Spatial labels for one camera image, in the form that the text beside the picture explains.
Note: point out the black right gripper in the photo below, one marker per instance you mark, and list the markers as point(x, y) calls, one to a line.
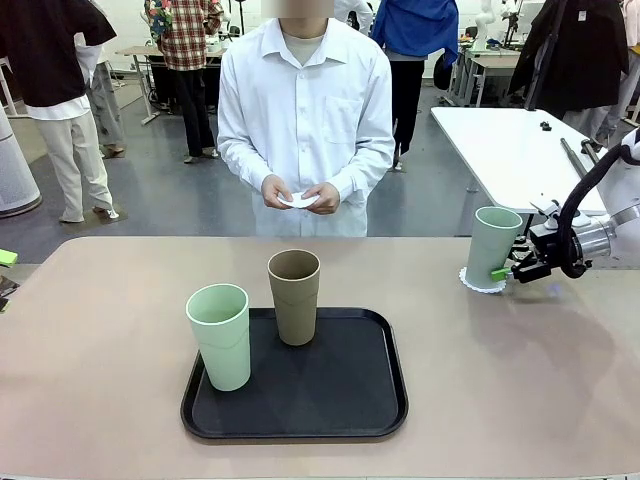
point(550, 247)

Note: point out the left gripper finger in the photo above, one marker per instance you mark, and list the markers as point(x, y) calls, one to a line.
point(7, 288)
point(7, 258)

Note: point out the sage green tall cup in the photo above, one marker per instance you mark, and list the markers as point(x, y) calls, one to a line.
point(490, 245)

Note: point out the white scalloped paper coaster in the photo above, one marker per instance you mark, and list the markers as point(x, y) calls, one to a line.
point(300, 201)
point(482, 292)

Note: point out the pale mint tall cup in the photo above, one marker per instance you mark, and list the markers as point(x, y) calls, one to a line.
point(225, 345)

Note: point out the brown tall cup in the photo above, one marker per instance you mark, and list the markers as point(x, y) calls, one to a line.
point(295, 310)

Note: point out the small white robot arm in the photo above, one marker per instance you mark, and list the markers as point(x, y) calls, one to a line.
point(481, 25)

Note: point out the person's right forearm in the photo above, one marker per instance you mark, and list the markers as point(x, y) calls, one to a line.
point(240, 167)

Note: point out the person's left forearm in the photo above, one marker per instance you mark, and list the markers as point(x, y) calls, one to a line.
point(372, 167)

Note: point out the person's left hand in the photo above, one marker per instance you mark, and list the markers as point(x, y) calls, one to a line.
point(327, 197)

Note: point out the person's right hand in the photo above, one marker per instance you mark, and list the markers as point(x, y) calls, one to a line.
point(274, 190)

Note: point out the white cylindrical air purifier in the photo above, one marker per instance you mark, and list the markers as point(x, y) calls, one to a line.
point(15, 175)

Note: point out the plain black rod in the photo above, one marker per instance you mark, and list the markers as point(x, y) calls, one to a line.
point(572, 157)

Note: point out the white side table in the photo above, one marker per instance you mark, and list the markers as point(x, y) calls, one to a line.
point(500, 150)

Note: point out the small black clamp piece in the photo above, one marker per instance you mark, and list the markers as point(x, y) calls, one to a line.
point(545, 126)

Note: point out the person in grey trousers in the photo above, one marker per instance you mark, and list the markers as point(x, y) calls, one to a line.
point(107, 110)

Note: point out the grey workshop desk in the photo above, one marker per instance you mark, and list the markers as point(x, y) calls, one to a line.
point(137, 51)
point(492, 64)

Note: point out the black bag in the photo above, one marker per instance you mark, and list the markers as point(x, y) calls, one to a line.
point(442, 72)

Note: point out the black hanging coat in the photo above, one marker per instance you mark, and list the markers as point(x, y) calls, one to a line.
point(575, 60)

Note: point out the person in black top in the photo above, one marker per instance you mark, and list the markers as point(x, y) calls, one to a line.
point(45, 50)

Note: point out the black plastic serving tray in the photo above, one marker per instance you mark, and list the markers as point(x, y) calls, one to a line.
point(320, 395)

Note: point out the person in white shirt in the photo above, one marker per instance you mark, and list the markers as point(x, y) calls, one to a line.
point(305, 125)

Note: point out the person in blue jacket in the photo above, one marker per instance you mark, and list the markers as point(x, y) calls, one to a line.
point(415, 25)

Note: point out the person in plaid shirt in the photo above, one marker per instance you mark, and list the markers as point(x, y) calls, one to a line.
point(187, 35)

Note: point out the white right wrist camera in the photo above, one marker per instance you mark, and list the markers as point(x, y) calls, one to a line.
point(549, 209)

